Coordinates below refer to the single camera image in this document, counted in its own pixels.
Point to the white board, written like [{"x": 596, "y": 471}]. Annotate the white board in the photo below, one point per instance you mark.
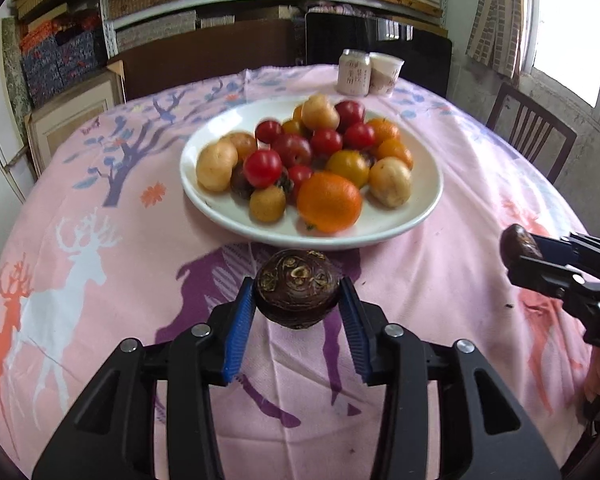
[{"x": 0, "y": 135}]

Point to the red cherry tomato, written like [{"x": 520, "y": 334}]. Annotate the red cherry tomato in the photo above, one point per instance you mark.
[
  {"x": 268, "y": 131},
  {"x": 262, "y": 168},
  {"x": 326, "y": 141},
  {"x": 299, "y": 175},
  {"x": 359, "y": 136}
]

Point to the dark wooden chair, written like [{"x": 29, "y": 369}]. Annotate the dark wooden chair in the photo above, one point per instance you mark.
[{"x": 530, "y": 130}]

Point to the white drink can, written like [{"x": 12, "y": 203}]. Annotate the white drink can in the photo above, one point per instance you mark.
[{"x": 354, "y": 72}]

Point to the bright window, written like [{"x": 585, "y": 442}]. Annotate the bright window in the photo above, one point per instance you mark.
[{"x": 570, "y": 20}]

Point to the small mandarin orange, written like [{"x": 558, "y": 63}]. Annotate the small mandarin orange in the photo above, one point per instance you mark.
[{"x": 297, "y": 111}]

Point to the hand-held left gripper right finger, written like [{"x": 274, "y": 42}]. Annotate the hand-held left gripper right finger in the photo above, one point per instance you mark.
[{"x": 352, "y": 332}]

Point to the white oval plate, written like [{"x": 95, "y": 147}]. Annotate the white oval plate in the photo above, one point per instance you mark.
[{"x": 220, "y": 205}]

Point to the orange patterned box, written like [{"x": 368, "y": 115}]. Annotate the orange patterned box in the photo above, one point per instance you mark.
[{"x": 45, "y": 32}]

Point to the pink deer print tablecloth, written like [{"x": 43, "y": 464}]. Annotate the pink deer print tablecloth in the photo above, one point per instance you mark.
[{"x": 105, "y": 260}]

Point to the dark brown water chestnut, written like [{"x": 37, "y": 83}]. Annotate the dark brown water chestnut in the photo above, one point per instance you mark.
[
  {"x": 240, "y": 182},
  {"x": 371, "y": 158},
  {"x": 517, "y": 245},
  {"x": 284, "y": 185},
  {"x": 297, "y": 290}
]

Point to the pale yellow pepino melon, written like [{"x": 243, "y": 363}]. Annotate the pale yellow pepino melon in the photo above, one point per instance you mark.
[{"x": 216, "y": 165}]

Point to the blue patterned box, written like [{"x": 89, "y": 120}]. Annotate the blue patterned box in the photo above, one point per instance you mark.
[
  {"x": 80, "y": 55},
  {"x": 40, "y": 72}
]

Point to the dark brown wooden board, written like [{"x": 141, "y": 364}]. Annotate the dark brown wooden board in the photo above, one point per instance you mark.
[{"x": 205, "y": 55}]

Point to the large mandarin orange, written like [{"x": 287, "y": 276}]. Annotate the large mandarin orange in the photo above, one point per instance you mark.
[{"x": 329, "y": 201}]

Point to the small yellow loquat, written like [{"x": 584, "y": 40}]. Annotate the small yellow loquat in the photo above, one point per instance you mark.
[{"x": 267, "y": 203}]

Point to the dark red plum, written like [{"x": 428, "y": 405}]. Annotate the dark red plum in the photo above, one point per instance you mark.
[
  {"x": 349, "y": 112},
  {"x": 292, "y": 150}
]

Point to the black glossy panel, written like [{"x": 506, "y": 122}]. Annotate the black glossy panel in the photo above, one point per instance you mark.
[{"x": 380, "y": 35}]

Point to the white paper cup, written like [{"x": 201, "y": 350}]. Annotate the white paper cup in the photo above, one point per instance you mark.
[{"x": 384, "y": 75}]

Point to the medium mandarin orange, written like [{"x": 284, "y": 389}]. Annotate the medium mandarin orange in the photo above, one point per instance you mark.
[{"x": 382, "y": 130}]

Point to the white metal shelf rack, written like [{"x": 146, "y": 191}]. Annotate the white metal shelf rack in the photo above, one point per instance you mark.
[{"x": 107, "y": 35}]

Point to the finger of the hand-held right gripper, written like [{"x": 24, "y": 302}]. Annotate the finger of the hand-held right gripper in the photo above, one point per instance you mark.
[
  {"x": 555, "y": 249},
  {"x": 530, "y": 270}
]

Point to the grey green stone slab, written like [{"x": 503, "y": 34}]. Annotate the grey green stone slab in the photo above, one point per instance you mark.
[{"x": 12, "y": 65}]

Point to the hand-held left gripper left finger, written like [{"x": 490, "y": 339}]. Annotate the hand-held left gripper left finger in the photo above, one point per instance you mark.
[{"x": 240, "y": 330}]

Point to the brick pattern curtain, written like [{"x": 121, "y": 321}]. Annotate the brick pattern curtain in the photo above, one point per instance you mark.
[{"x": 497, "y": 15}]

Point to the pale wooden picture frame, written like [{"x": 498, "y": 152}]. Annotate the pale wooden picture frame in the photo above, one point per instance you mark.
[{"x": 75, "y": 110}]

